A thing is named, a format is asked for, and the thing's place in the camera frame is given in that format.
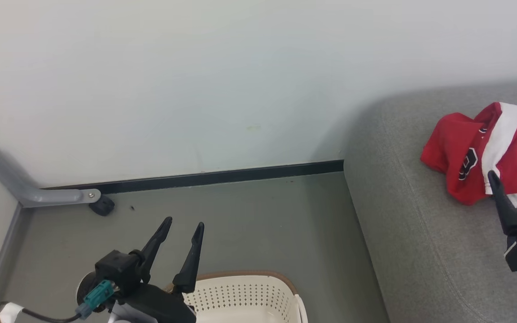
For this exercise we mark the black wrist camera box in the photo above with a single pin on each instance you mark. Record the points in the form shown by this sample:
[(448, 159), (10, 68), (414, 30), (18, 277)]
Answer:
[(117, 268)]

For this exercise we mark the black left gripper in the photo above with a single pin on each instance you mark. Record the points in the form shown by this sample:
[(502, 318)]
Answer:
[(159, 305)]

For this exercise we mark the black caster wheel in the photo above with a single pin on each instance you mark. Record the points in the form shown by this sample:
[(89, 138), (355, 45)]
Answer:
[(102, 206)]

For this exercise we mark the black baseboard strip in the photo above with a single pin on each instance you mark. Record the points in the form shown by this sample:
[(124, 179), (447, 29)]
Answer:
[(240, 176)]

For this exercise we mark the grey metal frame leg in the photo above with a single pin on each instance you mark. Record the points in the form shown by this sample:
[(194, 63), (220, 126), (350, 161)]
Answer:
[(38, 196)]

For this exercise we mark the grey fabric sofa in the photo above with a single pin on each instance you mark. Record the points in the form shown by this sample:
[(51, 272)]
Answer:
[(411, 246)]

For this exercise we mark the cream perforated laundry basket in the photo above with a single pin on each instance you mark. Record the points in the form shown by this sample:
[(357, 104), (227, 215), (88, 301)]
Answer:
[(245, 296)]

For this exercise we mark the red and white shirt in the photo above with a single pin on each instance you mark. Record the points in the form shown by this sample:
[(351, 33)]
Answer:
[(451, 143)]

